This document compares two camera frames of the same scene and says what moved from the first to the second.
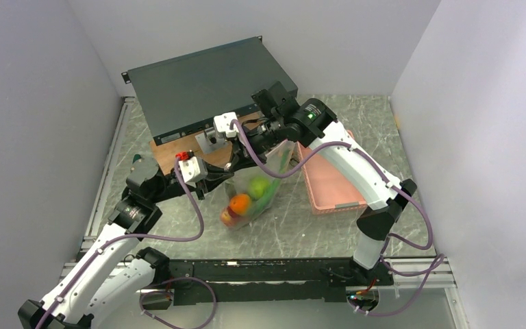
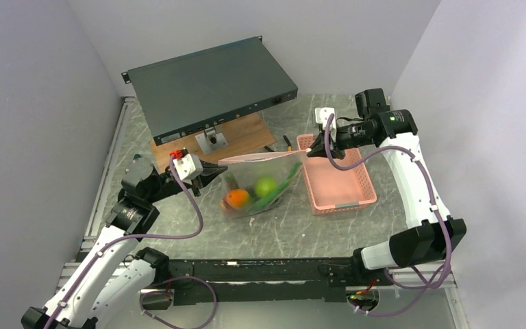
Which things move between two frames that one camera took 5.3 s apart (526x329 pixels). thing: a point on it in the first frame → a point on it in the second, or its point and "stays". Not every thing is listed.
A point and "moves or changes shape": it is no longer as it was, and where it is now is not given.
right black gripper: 242,158 → 319,147
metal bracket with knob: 209,140 stays
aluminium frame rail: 106,171 stays
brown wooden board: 164,154 stays
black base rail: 240,280 stays
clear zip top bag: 248,195 moves or changes shape
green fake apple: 257,187 moves or changes shape
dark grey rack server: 183,96 stays
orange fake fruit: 240,204 moves or changes shape
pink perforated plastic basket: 329,189 stays
